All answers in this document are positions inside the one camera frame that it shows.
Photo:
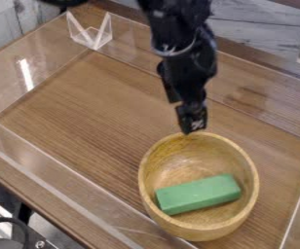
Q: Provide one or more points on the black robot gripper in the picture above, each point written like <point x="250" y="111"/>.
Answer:
<point x="187" y="66"/>

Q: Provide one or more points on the brown wooden bowl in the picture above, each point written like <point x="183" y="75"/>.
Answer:
<point x="183" y="158"/>

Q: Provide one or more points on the green rectangular block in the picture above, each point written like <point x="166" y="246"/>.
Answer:
<point x="198" y="194"/>

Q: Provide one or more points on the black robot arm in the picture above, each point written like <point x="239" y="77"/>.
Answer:
<point x="183" y="14"/>

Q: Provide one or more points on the black metal table leg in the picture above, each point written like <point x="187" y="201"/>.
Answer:
<point x="22" y="214"/>

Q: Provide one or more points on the clear acrylic corner bracket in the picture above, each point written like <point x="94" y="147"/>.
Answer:
<point x="91" y="37"/>

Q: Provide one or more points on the clear acrylic front wall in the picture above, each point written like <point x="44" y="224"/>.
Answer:
<point x="87" y="212"/>

